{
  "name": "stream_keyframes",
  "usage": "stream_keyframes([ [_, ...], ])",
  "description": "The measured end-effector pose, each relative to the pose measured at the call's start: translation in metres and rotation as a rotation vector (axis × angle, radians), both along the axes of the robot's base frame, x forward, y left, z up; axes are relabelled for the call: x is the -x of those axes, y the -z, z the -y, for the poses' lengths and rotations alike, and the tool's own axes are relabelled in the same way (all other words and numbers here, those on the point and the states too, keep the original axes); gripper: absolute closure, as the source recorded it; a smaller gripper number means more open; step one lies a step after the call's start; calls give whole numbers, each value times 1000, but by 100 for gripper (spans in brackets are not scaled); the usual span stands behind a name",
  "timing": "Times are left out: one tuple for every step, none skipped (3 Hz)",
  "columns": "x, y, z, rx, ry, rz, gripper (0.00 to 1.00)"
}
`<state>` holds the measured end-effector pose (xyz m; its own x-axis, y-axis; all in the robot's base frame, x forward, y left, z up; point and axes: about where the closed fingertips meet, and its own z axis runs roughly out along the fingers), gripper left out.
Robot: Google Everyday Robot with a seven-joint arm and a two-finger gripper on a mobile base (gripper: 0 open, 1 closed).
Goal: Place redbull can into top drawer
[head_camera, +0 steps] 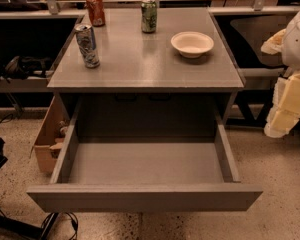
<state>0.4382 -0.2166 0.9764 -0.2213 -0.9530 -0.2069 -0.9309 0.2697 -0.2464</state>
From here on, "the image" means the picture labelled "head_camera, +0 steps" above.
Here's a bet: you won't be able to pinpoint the silver blue redbull can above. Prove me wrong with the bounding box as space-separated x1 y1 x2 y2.
74 23 100 68

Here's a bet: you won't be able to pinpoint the cardboard box on floor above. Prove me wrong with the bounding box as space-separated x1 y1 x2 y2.
33 97 69 173

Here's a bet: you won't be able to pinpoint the green soda can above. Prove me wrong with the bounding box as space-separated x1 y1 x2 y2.
141 0 157 33

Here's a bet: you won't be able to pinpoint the orange soda can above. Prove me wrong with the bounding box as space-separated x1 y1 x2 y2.
86 0 105 27

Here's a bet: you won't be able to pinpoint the black headphones on shelf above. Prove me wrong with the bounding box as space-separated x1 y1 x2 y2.
0 56 52 81

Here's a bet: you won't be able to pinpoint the white paper bowl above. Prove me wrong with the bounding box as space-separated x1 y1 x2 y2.
171 31 214 58

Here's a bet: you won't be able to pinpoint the black cables on floor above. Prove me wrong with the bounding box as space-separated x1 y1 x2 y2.
39 211 80 240

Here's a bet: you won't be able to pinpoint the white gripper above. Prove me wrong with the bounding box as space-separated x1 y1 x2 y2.
261 29 300 138

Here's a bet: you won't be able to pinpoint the open grey top drawer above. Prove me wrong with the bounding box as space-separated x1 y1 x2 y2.
27 95 262 212

